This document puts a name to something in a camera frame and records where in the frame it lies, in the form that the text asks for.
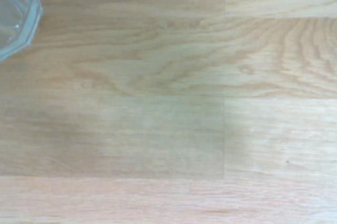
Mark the clear faceted drinking glass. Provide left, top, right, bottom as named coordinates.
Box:
left=0, top=0, right=44, bottom=63

